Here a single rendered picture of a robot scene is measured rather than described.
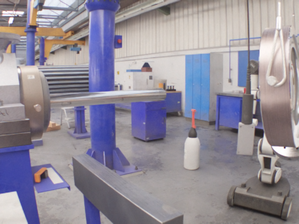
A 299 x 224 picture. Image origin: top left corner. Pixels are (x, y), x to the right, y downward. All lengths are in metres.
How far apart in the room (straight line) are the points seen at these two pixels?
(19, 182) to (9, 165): 0.08
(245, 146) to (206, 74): 5.39
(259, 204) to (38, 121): 1.91
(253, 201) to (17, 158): 1.96
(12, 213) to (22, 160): 0.34
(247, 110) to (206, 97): 5.39
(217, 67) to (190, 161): 3.63
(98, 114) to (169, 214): 2.53
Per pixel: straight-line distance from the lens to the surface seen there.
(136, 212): 0.71
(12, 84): 1.07
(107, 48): 3.08
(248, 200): 2.41
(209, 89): 6.30
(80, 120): 5.37
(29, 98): 1.14
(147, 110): 4.62
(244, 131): 1.02
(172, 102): 7.51
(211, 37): 7.05
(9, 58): 1.19
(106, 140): 3.15
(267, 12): 6.14
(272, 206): 2.36
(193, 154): 3.32
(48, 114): 1.20
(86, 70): 5.13
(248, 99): 1.00
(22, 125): 0.96
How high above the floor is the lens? 1.21
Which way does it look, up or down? 8 degrees down
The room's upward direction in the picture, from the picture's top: straight up
